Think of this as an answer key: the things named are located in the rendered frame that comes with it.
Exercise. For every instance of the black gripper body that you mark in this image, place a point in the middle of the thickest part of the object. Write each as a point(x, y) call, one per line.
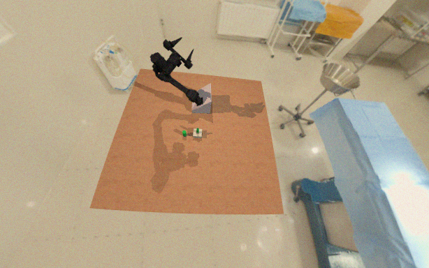
point(175, 58)

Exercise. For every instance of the beige block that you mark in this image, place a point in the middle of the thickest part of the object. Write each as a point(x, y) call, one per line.
point(197, 135)

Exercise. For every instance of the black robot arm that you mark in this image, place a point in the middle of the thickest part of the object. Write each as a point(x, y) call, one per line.
point(161, 66)

